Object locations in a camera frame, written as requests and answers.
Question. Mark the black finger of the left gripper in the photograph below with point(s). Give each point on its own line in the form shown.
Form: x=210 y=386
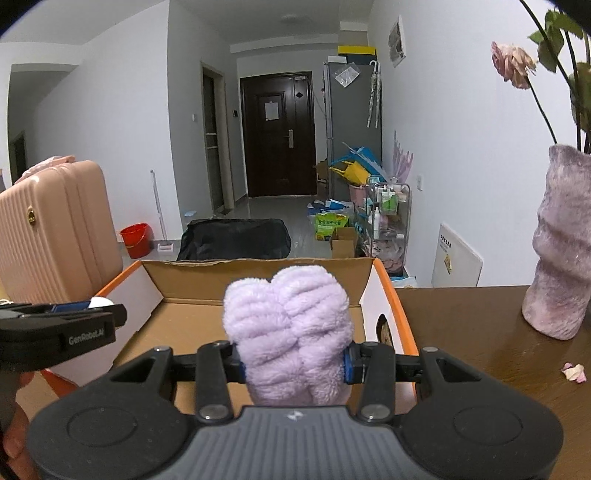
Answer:
x=39 y=336

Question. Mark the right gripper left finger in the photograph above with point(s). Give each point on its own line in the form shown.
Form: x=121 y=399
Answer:
x=211 y=368

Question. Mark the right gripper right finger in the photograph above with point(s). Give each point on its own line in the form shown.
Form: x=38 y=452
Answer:
x=377 y=368

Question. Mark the fluffy lilac headband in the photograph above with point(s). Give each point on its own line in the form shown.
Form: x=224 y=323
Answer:
x=291 y=332

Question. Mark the person's left hand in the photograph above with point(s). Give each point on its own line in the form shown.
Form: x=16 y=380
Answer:
x=14 y=452

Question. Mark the orange cardboard box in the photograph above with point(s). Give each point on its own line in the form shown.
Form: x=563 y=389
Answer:
x=179 y=305

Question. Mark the pink ribbed suitcase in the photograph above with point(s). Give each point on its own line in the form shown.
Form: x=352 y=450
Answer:
x=58 y=242

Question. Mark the small cardboard box on floor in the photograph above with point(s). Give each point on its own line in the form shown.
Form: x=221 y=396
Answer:
x=343 y=243

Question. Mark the black bag on floor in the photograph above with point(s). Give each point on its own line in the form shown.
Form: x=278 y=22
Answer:
x=230 y=239

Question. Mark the white mop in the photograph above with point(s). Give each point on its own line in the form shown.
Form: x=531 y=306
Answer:
x=164 y=245

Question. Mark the red plastic bucket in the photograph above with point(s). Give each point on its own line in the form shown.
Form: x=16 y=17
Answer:
x=137 y=239

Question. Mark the green snack bag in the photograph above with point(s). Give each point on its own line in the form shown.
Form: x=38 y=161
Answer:
x=326 y=223

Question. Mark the mauve textured vase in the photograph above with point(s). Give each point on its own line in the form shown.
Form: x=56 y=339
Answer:
x=556 y=302

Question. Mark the yellow and blue bags pile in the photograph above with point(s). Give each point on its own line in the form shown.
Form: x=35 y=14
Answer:
x=358 y=165

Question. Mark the fallen pink petal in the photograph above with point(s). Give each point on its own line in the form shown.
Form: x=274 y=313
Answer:
x=574 y=373

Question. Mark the dark brown entrance door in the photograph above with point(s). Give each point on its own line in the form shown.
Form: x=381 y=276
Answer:
x=278 y=128

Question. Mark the grey metal cabinet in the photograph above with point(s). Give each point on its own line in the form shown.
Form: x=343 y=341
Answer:
x=348 y=87

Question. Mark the dried pink rose bouquet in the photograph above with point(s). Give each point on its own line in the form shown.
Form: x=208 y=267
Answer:
x=562 y=46

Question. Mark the white board leaning on wall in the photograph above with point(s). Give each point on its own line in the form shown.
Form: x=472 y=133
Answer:
x=456 y=263

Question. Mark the wire trolley with bottles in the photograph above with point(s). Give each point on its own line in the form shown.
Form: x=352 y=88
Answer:
x=384 y=221

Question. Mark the wall electrical panel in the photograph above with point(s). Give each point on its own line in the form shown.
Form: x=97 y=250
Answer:
x=397 y=43

